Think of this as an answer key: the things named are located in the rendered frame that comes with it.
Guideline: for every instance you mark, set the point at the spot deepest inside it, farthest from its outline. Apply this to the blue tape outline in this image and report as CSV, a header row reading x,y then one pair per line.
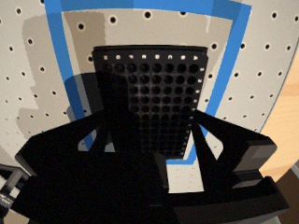
x,y
226,9

